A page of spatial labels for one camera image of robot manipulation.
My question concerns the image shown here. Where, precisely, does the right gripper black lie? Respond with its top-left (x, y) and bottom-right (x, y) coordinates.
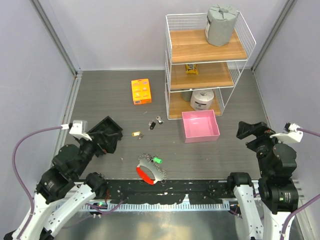
top-left (237, 119), bottom-right (291, 175)

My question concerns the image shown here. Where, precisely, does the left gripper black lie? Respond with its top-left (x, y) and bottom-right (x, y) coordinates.
top-left (73, 129), bottom-right (119, 177)

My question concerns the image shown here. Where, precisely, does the metal keyring holder red grip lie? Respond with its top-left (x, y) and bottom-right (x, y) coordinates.
top-left (136, 153), bottom-right (168, 185)

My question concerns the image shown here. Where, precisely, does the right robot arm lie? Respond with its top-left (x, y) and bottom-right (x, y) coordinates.
top-left (226, 121), bottom-right (303, 240)

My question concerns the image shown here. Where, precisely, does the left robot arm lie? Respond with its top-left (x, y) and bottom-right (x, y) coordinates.
top-left (4, 131), bottom-right (119, 240)

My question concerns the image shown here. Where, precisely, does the black plastic bin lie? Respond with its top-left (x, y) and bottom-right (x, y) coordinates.
top-left (87, 116), bottom-right (123, 141)

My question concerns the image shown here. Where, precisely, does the yellow tag key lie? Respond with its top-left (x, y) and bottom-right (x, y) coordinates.
top-left (132, 131), bottom-right (144, 139)

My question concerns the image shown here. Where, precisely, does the black tag key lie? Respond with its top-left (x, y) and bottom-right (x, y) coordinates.
top-left (148, 121), bottom-right (156, 130)

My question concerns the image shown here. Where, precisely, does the orange cardboard box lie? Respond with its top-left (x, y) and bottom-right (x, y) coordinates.
top-left (131, 78), bottom-right (152, 105)

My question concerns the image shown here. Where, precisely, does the pink open box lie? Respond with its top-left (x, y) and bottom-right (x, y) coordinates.
top-left (182, 109), bottom-right (220, 144)

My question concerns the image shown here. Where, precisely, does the white paper roll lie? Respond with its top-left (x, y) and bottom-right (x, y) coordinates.
top-left (190, 89), bottom-right (215, 111)

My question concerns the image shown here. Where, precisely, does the grey can on shelf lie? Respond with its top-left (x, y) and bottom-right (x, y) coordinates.
top-left (181, 90), bottom-right (193, 102)

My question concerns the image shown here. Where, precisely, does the yellow snack packet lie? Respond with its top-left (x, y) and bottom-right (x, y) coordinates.
top-left (185, 64), bottom-right (199, 75)

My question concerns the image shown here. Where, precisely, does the grey wrapped paper roll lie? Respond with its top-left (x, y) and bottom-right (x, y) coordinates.
top-left (205, 4), bottom-right (239, 47)

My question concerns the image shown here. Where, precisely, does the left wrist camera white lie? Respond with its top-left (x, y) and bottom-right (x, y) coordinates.
top-left (69, 120), bottom-right (92, 141)

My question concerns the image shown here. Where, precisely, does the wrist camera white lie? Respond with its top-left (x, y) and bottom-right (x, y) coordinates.
top-left (69, 120), bottom-right (92, 141)
top-left (269, 122), bottom-right (303, 144)

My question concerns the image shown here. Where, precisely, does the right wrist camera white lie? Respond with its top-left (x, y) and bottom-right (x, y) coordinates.
top-left (269, 122), bottom-right (303, 144)

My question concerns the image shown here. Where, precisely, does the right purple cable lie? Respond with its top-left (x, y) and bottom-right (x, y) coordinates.
top-left (283, 127), bottom-right (320, 235)

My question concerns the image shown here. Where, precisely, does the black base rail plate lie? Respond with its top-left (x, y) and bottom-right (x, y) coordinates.
top-left (107, 179), bottom-right (235, 205)

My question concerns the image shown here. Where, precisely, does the white wire shelf rack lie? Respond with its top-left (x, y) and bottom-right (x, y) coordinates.
top-left (165, 12), bottom-right (256, 120)

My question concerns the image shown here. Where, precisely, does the white slotted cable duct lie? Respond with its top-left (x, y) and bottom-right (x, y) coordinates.
top-left (116, 201), bottom-right (230, 212)

